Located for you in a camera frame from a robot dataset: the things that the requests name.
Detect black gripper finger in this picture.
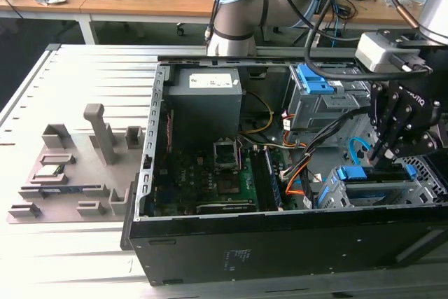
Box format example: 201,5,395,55
368,82,386,162
375,83,414,171

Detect hard disk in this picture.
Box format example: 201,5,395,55
316,165,417,209

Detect grey metal disk bay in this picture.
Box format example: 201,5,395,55
283,64,372,132

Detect blue empty disk carrier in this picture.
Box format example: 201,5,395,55
295,63,339,95

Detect grey perforated disk bay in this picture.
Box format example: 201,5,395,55
316,154,448,209

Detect installed RAM stick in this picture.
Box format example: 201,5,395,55
264,148,284,209

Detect CPU socket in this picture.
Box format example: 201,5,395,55
212,137,241,174

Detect black open PC case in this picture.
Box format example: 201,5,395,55
120,46,448,286

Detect grey power supply unit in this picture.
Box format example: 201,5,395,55
167,67,244,139

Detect black graphics card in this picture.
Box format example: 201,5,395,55
195,199,260,214

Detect green motherboard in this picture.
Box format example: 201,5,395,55
152,137,285,216

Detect wooden desk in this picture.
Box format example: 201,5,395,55
80,0,421,45
0,0,92,45

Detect grey parts rack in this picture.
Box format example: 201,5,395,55
6,103,146,225

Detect loose RAM stick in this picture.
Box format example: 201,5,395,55
22,183,99,194

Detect CPU chip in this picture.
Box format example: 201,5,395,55
34,164,66,179

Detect blue data wire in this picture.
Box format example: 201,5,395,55
347,136,369,167

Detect black wire bundle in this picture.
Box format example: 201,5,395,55
279,105,372,181

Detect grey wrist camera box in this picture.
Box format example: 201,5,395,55
354,31,432,73

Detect hanging blue cable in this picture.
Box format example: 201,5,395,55
330,1,342,48

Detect multicolour power wires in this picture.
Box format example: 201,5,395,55
281,111,309,150

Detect thick black camera cable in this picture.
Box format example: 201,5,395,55
303,0,432,81

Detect yellow wire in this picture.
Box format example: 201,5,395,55
241,90,275,135

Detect orange flat data wire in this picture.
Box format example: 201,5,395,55
285,164,315,197

